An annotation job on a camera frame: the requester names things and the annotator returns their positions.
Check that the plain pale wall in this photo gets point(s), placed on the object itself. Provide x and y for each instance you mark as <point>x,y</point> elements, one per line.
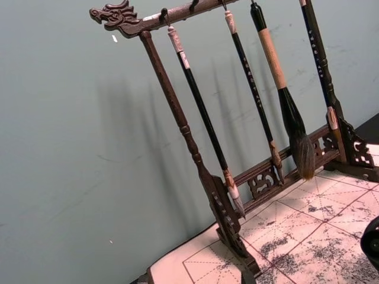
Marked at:
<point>74,133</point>

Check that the dark wooden dragon brush rack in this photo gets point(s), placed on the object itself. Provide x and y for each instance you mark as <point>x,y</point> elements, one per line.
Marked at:
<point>167,88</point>

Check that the black brush with pale collar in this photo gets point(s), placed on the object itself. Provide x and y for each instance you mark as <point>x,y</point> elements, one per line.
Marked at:
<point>316,56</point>

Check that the black table cloth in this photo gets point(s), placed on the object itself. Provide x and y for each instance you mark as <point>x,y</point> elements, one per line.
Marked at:
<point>370,130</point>

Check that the black brush with white ferrule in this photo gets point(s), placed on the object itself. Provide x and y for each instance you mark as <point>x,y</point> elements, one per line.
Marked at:
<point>201,109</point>

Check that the large brush with tan grip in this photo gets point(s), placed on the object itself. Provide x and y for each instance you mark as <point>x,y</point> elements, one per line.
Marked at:
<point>291,115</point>

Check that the gridded calligraphy practice sheet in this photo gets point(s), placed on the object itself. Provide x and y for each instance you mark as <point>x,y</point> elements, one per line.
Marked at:
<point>296,225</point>

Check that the thin black brush, brown tip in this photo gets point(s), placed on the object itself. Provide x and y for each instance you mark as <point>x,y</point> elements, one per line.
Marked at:
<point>251,83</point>

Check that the black round object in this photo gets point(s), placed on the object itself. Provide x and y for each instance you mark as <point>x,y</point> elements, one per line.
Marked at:
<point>371,239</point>

